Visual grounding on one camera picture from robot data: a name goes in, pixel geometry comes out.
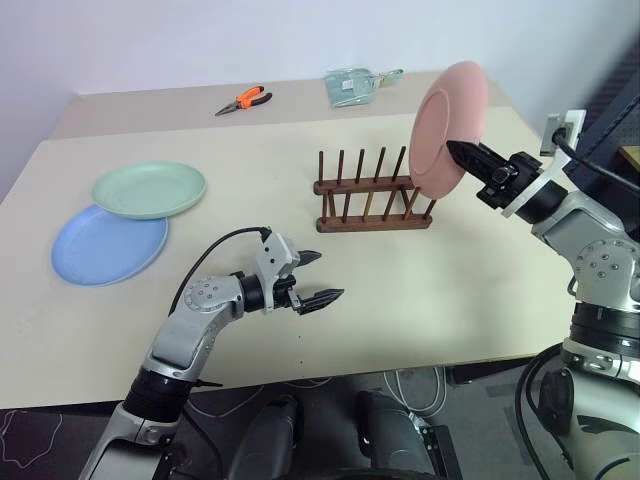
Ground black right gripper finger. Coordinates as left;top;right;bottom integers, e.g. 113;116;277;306
445;139;507;184
478;143;513;169

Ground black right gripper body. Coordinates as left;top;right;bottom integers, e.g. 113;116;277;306
476;152;544;211

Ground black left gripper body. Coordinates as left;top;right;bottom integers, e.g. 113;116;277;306
272;259;307;316

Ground pink plate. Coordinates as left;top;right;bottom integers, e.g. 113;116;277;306
408;60;490;201

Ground wooden dish rack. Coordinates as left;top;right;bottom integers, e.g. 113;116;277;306
313;145;434;235

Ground white power socket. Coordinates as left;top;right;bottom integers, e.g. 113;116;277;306
539;109;587;157

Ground dark ribbed panel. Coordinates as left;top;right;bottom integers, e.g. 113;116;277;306
573;27;640;204

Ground light green dustpan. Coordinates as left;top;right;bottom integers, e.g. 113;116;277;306
322;67;406;109

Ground dark rounded shape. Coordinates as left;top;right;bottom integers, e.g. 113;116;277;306
228;393;305;480
353;389;437;480

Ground green plate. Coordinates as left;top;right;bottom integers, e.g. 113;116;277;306
90;160;208;222

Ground blue plate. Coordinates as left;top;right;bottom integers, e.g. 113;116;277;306
50;203;170;288

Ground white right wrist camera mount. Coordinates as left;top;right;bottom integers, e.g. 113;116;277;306
501;149;572;220

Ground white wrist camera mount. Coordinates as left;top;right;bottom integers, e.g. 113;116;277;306
501;149;572;220
253;229;297;314

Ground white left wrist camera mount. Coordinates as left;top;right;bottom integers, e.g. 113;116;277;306
253;229;297;314

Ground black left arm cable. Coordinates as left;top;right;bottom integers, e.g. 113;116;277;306
168;226;274;316

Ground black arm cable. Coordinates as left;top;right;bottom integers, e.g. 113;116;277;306
551;123;640;192
168;226;274;316

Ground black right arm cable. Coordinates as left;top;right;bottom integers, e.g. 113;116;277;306
551;123;640;192

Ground white floor cable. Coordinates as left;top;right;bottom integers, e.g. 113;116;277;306
383;366;448;417

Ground orange handled pliers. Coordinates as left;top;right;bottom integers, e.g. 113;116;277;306
214;85;274;118

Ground black table frame bar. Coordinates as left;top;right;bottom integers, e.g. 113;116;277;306
443;357;534;387

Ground black metal bracket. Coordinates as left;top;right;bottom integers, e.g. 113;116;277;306
418;424;464;480

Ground black shoulder cable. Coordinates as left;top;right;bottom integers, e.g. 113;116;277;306
515;344;564;480

